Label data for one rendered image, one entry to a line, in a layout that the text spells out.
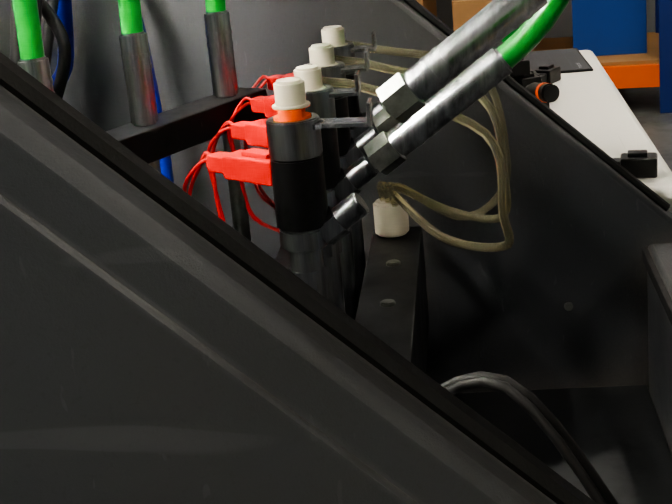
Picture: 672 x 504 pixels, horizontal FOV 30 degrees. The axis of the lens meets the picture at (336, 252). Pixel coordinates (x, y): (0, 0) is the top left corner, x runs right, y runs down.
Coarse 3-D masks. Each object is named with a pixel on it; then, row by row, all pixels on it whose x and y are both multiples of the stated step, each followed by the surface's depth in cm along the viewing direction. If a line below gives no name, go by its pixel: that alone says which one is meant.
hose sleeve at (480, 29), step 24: (504, 0) 61; (528, 0) 61; (480, 24) 61; (504, 24) 61; (432, 48) 63; (456, 48) 62; (480, 48) 62; (408, 72) 63; (432, 72) 62; (456, 72) 62
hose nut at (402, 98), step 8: (392, 80) 63; (400, 80) 63; (384, 88) 63; (392, 88) 63; (400, 88) 63; (408, 88) 62; (384, 96) 63; (392, 96) 63; (400, 96) 63; (408, 96) 63; (384, 104) 63; (392, 104) 63; (400, 104) 63; (408, 104) 63; (416, 104) 63; (424, 104) 63; (392, 112) 63; (400, 112) 63; (408, 112) 63; (416, 112) 64; (400, 120) 64
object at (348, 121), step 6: (324, 120) 65; (330, 120) 65; (336, 120) 64; (342, 120) 64; (348, 120) 64; (354, 120) 64; (360, 120) 64; (366, 120) 64; (318, 126) 64; (324, 126) 64; (330, 126) 64; (336, 126) 64; (342, 126) 64; (348, 126) 64; (354, 126) 64; (360, 126) 64; (366, 126) 64
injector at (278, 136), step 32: (288, 128) 63; (288, 160) 64; (320, 160) 65; (288, 192) 65; (320, 192) 65; (352, 192) 66; (288, 224) 65; (320, 224) 65; (352, 224) 66; (320, 256) 66; (320, 288) 67
